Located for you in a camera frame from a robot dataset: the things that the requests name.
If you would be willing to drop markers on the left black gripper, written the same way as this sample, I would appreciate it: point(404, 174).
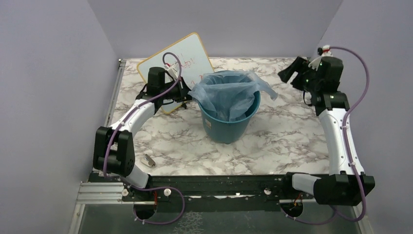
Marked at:
point(183, 89)

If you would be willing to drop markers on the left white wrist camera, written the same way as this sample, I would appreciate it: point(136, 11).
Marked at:
point(172, 71)

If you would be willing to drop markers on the aluminium table frame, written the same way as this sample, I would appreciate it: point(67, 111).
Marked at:
point(96, 190)

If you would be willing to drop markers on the small grey eraser block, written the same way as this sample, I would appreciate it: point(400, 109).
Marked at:
point(148, 161)

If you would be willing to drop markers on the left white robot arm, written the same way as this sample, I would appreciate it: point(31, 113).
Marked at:
point(113, 145)

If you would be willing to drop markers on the teal plastic trash bin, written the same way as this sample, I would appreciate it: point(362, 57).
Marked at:
point(225, 131)

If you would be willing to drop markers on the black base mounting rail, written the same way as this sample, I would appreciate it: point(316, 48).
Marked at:
point(215, 193)

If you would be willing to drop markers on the blue plastic trash bag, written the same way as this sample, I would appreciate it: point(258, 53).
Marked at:
point(227, 95)

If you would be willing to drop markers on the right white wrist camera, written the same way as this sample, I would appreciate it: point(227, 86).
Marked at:
point(322, 52)

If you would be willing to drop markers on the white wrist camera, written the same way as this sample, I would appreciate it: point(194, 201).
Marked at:
point(322, 52)
point(172, 71)

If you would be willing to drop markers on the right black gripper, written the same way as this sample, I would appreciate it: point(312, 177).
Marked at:
point(298, 65)

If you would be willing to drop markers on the yellow framed whiteboard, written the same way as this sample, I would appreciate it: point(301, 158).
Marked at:
point(192, 55)

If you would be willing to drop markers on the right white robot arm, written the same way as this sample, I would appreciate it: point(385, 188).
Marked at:
point(346, 182)

